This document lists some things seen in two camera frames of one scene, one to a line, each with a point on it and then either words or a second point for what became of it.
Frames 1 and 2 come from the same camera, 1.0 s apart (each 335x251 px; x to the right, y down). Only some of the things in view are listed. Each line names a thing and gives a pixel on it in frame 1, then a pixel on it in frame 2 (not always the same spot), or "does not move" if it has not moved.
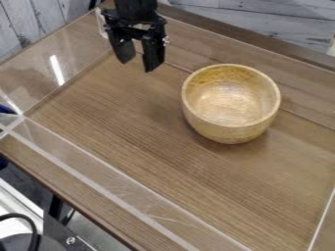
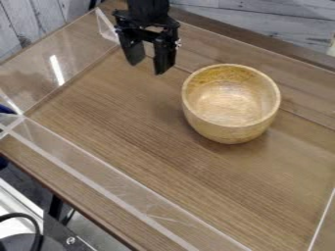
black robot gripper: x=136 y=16 to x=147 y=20
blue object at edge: x=7 y=110 does not move
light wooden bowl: x=230 y=100 does not move
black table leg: x=55 y=207 does not move
